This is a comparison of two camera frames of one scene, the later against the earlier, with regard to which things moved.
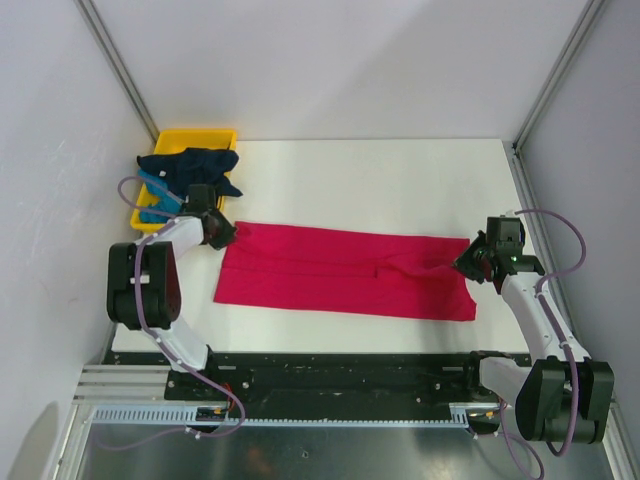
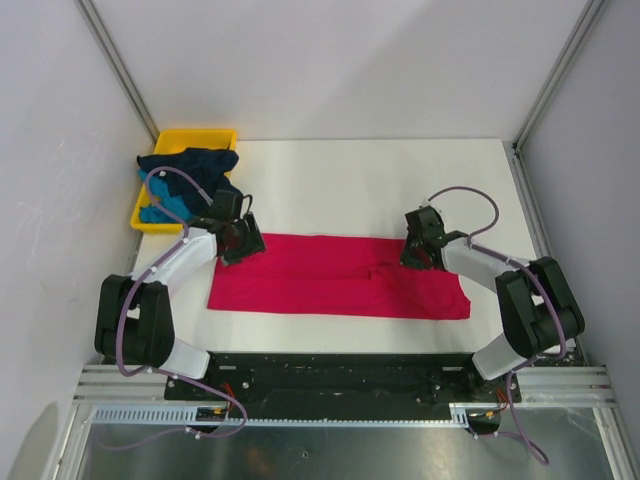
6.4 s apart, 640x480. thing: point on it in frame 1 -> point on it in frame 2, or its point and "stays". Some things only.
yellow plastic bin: [174, 140] stays
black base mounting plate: [323, 380] stays
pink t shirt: [345, 273] stays
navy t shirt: [177, 171] stays
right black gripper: [463, 263] -> [406, 259]
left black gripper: [227, 234] -> [253, 243]
